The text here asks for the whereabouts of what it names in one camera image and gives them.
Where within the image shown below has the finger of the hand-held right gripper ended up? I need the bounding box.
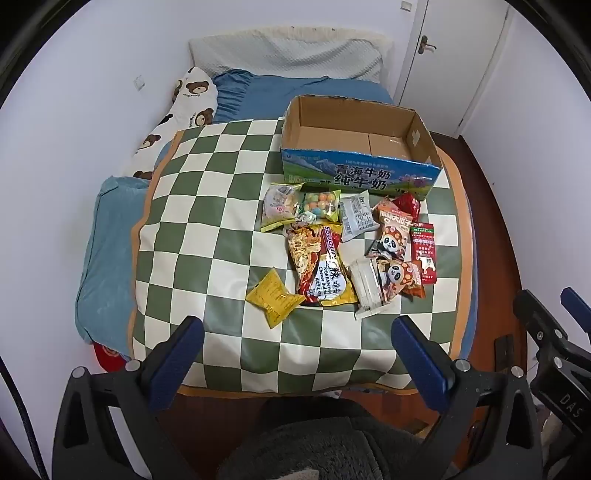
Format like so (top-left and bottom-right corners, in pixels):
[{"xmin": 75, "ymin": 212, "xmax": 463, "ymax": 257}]
[
  {"xmin": 512, "ymin": 289, "xmax": 570, "ymax": 358},
  {"xmin": 560, "ymin": 287, "xmax": 591, "ymax": 334}
]

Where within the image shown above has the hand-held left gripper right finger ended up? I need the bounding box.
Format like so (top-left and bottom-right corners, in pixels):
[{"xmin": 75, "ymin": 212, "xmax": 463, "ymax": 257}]
[{"xmin": 392, "ymin": 316, "xmax": 541, "ymax": 480}]

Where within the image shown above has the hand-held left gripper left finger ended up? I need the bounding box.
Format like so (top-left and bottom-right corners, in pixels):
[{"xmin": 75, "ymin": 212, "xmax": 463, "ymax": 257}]
[{"xmin": 52, "ymin": 316, "xmax": 206, "ymax": 480}]

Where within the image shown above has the orange panda snack packet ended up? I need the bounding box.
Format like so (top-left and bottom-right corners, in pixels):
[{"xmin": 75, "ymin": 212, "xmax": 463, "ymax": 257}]
[
  {"xmin": 376, "ymin": 258, "xmax": 423, "ymax": 303},
  {"xmin": 367, "ymin": 198, "xmax": 414, "ymax": 261}
]

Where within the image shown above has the long red snack packet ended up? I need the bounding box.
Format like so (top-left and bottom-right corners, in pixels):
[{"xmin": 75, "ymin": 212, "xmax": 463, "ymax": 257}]
[{"xmin": 410, "ymin": 222, "xmax": 438, "ymax": 284}]

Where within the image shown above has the small yellow snack packet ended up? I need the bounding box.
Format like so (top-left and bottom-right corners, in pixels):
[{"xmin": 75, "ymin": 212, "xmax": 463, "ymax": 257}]
[{"xmin": 245, "ymin": 268, "xmax": 305, "ymax": 329}]

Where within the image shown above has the yellow red noodle packet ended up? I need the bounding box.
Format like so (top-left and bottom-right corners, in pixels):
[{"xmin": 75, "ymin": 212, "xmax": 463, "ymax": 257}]
[{"xmin": 286, "ymin": 224, "xmax": 360, "ymax": 308}]

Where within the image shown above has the dark red snack packet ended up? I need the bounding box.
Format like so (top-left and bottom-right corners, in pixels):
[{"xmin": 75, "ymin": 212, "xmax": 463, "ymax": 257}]
[{"xmin": 392, "ymin": 193, "xmax": 422, "ymax": 224}]

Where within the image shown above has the grey white snack packet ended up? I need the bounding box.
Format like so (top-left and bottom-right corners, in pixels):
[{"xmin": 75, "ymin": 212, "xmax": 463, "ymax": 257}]
[{"xmin": 339, "ymin": 190, "xmax": 378, "ymax": 243}]

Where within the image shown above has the pale yellow snack packet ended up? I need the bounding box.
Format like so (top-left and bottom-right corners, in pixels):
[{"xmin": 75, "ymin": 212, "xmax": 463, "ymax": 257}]
[{"xmin": 260, "ymin": 182, "xmax": 306, "ymax": 233}]

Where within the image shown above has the colourful candy ball packet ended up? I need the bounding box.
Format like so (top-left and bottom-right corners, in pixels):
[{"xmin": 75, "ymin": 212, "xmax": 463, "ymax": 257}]
[{"xmin": 284, "ymin": 190, "xmax": 343, "ymax": 230}]

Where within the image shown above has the printed cardboard box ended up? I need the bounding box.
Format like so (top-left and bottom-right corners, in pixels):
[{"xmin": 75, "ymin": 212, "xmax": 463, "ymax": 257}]
[{"xmin": 279, "ymin": 95, "xmax": 444, "ymax": 201}]

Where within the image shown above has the red cloth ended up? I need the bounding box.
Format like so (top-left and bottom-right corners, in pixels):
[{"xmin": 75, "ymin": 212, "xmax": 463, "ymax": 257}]
[{"xmin": 93, "ymin": 342, "xmax": 126, "ymax": 374}]

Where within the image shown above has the grey fuzzy clothing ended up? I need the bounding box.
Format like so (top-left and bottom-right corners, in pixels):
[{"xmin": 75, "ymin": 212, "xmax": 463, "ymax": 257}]
[{"xmin": 216, "ymin": 397, "xmax": 424, "ymax": 480}]

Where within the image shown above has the green white checkered blanket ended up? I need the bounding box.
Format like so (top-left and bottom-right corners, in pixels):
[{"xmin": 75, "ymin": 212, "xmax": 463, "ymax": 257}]
[{"xmin": 127, "ymin": 117, "xmax": 476, "ymax": 398}]

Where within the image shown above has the teal blue quilt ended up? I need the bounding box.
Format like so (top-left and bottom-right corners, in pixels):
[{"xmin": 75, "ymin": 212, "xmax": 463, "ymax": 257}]
[{"xmin": 75, "ymin": 175, "xmax": 155, "ymax": 346}]

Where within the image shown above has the bear print pillow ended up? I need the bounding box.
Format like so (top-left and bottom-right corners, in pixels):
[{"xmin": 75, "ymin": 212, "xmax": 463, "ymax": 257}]
[{"xmin": 121, "ymin": 67, "xmax": 219, "ymax": 182}]

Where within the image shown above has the white door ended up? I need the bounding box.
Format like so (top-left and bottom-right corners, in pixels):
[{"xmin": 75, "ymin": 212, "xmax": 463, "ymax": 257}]
[{"xmin": 396, "ymin": 0, "xmax": 514, "ymax": 139}]

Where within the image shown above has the blue ruffled pillow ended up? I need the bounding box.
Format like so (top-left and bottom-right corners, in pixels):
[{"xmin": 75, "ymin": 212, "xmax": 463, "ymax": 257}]
[{"xmin": 211, "ymin": 69, "xmax": 394, "ymax": 124}]

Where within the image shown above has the white textured pillow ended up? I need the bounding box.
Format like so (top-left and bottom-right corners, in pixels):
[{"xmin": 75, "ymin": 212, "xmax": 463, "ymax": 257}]
[{"xmin": 188, "ymin": 28, "xmax": 393, "ymax": 84}]

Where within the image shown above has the black cable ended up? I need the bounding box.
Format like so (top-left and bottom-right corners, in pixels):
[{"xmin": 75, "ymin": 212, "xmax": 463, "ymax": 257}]
[{"xmin": 0, "ymin": 357, "xmax": 49, "ymax": 480}]

